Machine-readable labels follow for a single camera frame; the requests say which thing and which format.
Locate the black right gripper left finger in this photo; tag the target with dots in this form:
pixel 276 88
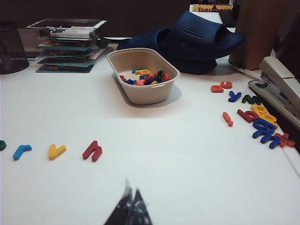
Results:
pixel 119 213

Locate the blue letter g magnet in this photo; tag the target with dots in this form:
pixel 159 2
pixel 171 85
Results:
pixel 263 129

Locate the orange letter i magnet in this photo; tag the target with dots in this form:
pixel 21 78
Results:
pixel 227 117

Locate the blue letter h magnet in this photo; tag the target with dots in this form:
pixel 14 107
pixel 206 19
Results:
pixel 272 140

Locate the red letter h magnet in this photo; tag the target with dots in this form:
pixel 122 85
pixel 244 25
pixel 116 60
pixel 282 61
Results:
pixel 90 151

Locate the green letter m magnet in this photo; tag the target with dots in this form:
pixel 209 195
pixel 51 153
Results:
pixel 252 100

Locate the black mesh pen holder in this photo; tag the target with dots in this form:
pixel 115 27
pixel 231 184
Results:
pixel 11 51

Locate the orange letter c magnet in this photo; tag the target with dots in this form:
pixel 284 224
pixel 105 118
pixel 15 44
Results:
pixel 227 84

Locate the blue bag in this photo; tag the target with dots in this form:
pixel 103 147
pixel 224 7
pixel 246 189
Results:
pixel 199 35

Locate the letter magnet card pack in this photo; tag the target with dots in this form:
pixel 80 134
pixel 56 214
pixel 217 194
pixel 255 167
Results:
pixel 65 45
pixel 70 53
pixel 63 69
pixel 65 61

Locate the clear plastic tray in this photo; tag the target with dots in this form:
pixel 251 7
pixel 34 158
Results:
pixel 68 23

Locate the green round letter magnet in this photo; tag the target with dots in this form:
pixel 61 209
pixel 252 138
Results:
pixel 2 145

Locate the blue letter y magnet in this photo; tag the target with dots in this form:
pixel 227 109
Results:
pixel 234 96

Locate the yellow letter v magnet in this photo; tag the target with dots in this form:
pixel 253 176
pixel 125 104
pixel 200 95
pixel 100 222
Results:
pixel 55 152

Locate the grey stapler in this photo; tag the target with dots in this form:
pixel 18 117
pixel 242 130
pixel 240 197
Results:
pixel 279 77

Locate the red letter b magnet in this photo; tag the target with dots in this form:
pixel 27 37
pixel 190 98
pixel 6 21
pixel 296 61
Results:
pixel 248 116

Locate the brown desk partition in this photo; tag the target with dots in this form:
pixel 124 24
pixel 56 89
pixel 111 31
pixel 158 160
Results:
pixel 93 11

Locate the brown wooden box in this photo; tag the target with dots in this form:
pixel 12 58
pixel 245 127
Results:
pixel 257 28

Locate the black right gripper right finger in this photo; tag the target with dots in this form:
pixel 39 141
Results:
pixel 140 213

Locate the white marker pen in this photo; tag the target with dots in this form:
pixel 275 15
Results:
pixel 70 34

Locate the white box with yellow label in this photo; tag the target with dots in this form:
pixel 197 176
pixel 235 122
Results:
pixel 211 8

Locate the beige pulp tray bowl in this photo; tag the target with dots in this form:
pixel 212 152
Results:
pixel 150 96

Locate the yellow letter o magnet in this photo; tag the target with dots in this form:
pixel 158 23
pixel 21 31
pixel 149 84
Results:
pixel 145 72

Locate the blue letter r magnet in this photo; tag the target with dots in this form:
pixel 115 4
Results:
pixel 20 151

